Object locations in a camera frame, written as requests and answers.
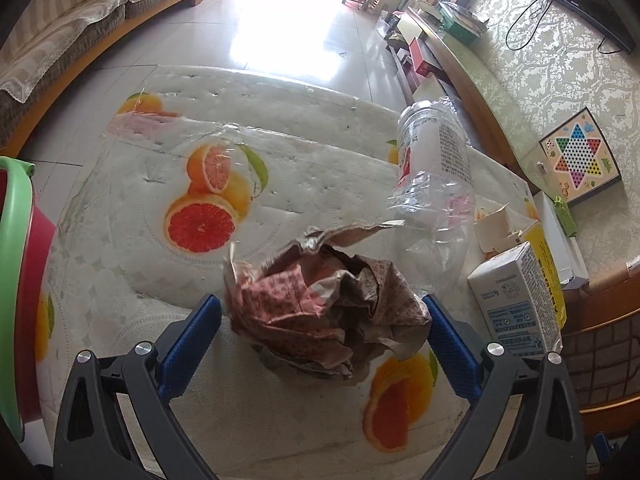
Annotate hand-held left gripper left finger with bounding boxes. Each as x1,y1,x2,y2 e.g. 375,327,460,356
54,294,222,461

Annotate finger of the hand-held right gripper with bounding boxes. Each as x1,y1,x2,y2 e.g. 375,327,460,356
591,432,612,467

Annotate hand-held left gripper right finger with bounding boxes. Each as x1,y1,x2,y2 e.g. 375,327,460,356
422,294,586,466

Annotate brown paper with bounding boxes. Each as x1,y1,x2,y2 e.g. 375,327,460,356
222,220,433,386

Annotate red bin with green rim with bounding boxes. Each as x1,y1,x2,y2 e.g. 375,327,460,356
0,156,57,443

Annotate yellow and white carton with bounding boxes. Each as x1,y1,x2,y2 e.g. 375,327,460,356
467,202,566,361

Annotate orange fruit print tablecloth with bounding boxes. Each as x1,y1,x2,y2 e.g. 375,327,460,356
37,65,543,480

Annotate woven wooden chair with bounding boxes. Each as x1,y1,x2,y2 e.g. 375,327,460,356
560,255,640,411

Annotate white cardboard box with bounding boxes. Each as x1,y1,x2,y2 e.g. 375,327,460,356
532,192,591,288

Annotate green packet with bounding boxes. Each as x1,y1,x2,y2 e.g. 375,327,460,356
552,196,578,238

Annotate clear plastic bottle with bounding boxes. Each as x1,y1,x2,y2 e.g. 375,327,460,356
385,100,476,306

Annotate star checkers board game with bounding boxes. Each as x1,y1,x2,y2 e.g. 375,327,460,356
539,107,622,206

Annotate long wooden television cabinet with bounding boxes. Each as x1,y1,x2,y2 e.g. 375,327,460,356
385,5,551,196

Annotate red box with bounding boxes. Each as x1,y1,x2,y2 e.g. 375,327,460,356
407,39,436,77

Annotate green box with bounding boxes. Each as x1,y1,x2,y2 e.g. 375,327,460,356
437,1,488,41

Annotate striped sofa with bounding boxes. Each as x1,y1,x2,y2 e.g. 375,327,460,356
0,0,206,158

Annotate black television cable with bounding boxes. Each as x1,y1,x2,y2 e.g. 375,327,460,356
505,0,551,51

